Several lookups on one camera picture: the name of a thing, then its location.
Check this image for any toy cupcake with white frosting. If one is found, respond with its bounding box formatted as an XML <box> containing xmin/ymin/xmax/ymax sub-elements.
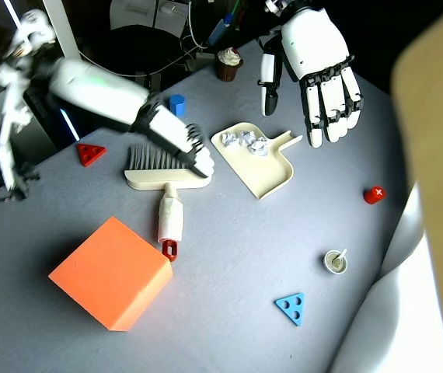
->
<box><xmin>215</xmin><ymin>47</ymin><xmax>244</xmax><ymax>82</ymax></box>

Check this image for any tan blurred panel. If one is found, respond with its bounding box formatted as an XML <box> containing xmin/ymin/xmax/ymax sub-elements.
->
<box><xmin>390</xmin><ymin>0</ymin><xmax>443</xmax><ymax>373</ymax></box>

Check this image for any cream plastic dustpan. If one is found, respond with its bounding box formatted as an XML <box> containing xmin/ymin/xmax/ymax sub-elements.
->
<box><xmin>210</xmin><ymin>121</ymin><xmax>304</xmax><ymax>201</ymax></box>

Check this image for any white frame post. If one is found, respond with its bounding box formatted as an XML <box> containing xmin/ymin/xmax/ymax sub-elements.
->
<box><xmin>42</xmin><ymin>0</ymin><xmax>82</xmax><ymax>59</ymax></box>

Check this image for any black round seat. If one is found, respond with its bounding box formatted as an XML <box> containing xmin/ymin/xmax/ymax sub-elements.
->
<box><xmin>77</xmin><ymin>25</ymin><xmax>207</xmax><ymax>75</ymax></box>

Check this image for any orange cube block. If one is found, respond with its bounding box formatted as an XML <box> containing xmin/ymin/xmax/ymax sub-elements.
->
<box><xmin>47</xmin><ymin>216</ymin><xmax>174</xmax><ymax>332</ymax></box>

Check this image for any red cylinder block with cross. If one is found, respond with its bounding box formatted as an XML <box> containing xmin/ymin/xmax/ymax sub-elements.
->
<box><xmin>363</xmin><ymin>185</ymin><xmax>387</xmax><ymax>205</ymax></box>

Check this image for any small white cup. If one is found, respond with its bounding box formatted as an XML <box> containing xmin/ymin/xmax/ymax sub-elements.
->
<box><xmin>323</xmin><ymin>249</ymin><xmax>349</xmax><ymax>275</ymax></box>

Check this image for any grey table cloth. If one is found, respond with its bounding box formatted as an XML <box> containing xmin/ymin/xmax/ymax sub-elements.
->
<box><xmin>0</xmin><ymin>37</ymin><xmax>427</xmax><ymax>373</ymax></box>

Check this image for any blue triangle block with holes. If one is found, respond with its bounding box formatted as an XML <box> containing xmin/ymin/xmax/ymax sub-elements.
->
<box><xmin>274</xmin><ymin>292</ymin><xmax>306</xmax><ymax>328</ymax></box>

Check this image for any white cable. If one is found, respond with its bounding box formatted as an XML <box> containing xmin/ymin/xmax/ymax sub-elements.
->
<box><xmin>188</xmin><ymin>0</ymin><xmax>209</xmax><ymax>50</ymax></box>

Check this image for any red triangle block with holes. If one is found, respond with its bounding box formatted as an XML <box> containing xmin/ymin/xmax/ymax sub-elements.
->
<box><xmin>75</xmin><ymin>142</ymin><xmax>107</xmax><ymax>168</ymax></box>

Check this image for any blue hexagonal block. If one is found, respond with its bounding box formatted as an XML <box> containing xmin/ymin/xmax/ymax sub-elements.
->
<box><xmin>169</xmin><ymin>93</ymin><xmax>188</xmax><ymax>117</ymax></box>

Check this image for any white rounded shell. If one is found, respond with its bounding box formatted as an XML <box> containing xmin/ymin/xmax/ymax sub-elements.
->
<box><xmin>328</xmin><ymin>182</ymin><xmax>443</xmax><ymax>373</ymax></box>

